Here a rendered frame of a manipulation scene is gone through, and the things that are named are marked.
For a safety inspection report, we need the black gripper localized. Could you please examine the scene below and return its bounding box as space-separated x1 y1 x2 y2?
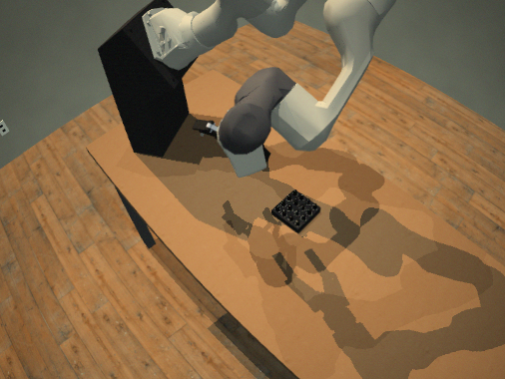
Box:
193 120 270 163

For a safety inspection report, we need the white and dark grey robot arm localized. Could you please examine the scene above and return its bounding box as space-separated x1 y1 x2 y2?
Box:
142 0 396 178

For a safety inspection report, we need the black knob panel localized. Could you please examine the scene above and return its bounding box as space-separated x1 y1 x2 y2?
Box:
271 189 320 233

